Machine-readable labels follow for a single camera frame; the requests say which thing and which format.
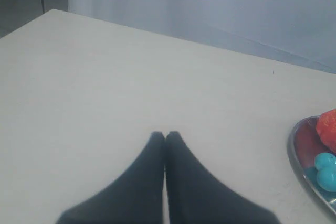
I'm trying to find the blue round toy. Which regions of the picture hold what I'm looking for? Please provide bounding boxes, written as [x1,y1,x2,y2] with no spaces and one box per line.
[314,152,335,193]

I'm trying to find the white backdrop curtain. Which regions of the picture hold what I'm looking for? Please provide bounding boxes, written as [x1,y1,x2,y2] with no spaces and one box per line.
[68,0,335,73]

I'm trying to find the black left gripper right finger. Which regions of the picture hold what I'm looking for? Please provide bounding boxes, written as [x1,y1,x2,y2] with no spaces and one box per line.
[165,132,279,223]

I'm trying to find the orange toy tangerine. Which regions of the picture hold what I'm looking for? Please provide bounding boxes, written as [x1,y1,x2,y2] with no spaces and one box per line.
[316,109,336,153]

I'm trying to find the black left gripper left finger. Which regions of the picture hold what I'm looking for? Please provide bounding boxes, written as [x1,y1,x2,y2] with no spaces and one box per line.
[57,132,165,223]

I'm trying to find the metal bowl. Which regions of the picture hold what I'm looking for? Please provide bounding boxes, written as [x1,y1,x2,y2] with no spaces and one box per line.
[287,116,335,220]

